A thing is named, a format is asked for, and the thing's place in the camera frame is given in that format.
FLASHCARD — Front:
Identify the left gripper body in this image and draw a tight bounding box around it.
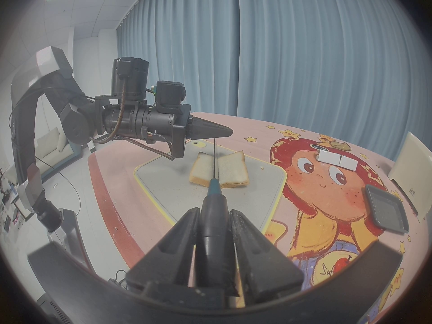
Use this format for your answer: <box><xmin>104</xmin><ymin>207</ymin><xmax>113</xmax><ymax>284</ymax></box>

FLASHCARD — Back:
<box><xmin>101</xmin><ymin>103</ymin><xmax>192</xmax><ymax>159</ymax></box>

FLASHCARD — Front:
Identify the cutting board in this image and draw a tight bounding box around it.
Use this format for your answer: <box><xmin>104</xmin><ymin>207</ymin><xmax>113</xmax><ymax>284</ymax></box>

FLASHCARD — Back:
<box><xmin>134</xmin><ymin>139</ymin><xmax>287</xmax><ymax>241</ymax></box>

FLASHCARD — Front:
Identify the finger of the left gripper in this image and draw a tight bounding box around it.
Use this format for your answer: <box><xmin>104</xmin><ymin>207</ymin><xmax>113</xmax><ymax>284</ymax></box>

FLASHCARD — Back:
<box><xmin>188</xmin><ymin>128</ymin><xmax>234</xmax><ymax>140</ymax></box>
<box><xmin>188</xmin><ymin>115</ymin><xmax>234</xmax><ymax>134</ymax></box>

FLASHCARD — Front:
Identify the dark grey tray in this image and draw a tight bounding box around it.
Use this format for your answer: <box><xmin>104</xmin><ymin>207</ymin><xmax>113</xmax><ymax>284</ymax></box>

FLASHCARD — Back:
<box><xmin>365</xmin><ymin>184</ymin><xmax>410</xmax><ymax>234</ymax></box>

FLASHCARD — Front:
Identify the half slice of bread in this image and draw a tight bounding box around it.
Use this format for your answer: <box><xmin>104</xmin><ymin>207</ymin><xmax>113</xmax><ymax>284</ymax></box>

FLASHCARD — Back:
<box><xmin>189</xmin><ymin>152</ymin><xmax>216</xmax><ymax>187</ymax></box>
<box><xmin>217</xmin><ymin>150</ymin><xmax>250</xmax><ymax>188</ymax></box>

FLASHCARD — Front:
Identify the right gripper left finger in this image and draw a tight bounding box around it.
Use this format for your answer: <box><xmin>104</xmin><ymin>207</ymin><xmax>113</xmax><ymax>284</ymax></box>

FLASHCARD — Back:
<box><xmin>126</xmin><ymin>207</ymin><xmax>200</xmax><ymax>293</ymax></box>

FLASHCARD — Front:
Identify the cream toaster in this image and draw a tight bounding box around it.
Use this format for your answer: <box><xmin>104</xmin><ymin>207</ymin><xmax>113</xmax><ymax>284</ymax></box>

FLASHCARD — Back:
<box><xmin>388</xmin><ymin>131</ymin><xmax>432</xmax><ymax>224</ymax></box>

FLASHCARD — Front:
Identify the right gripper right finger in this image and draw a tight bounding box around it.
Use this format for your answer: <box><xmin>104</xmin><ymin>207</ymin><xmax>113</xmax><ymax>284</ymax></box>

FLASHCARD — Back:
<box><xmin>229</xmin><ymin>209</ymin><xmax>305</xmax><ymax>304</ymax></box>

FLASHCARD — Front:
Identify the white sofa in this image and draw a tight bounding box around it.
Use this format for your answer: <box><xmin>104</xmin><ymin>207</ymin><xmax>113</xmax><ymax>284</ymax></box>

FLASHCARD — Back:
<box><xmin>35</xmin><ymin>128</ymin><xmax>74</xmax><ymax>169</ymax></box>

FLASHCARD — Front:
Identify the blue curtain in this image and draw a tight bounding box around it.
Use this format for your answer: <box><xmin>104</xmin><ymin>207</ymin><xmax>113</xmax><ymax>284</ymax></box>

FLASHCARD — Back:
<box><xmin>116</xmin><ymin>0</ymin><xmax>241</xmax><ymax>116</ymax></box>
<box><xmin>236</xmin><ymin>0</ymin><xmax>432</xmax><ymax>163</ymax></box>

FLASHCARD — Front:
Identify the black cable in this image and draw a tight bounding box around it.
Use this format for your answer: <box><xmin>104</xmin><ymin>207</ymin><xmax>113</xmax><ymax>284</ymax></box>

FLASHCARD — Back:
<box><xmin>35</xmin><ymin>157</ymin><xmax>81</xmax><ymax>216</ymax></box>

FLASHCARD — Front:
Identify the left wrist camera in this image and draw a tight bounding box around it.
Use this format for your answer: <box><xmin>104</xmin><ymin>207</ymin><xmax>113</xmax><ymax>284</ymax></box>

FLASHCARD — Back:
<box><xmin>153</xmin><ymin>80</ymin><xmax>187</xmax><ymax>115</ymax></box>

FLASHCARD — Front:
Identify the white knife rest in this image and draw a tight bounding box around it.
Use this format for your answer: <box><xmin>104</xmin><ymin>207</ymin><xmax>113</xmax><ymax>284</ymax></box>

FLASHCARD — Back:
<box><xmin>318</xmin><ymin>150</ymin><xmax>358</xmax><ymax>171</ymax></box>

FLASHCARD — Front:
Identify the knife with blue-green handle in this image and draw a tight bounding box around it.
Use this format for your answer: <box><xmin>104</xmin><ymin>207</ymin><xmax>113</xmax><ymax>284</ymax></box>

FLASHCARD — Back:
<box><xmin>195</xmin><ymin>136</ymin><xmax>241</xmax><ymax>298</ymax></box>

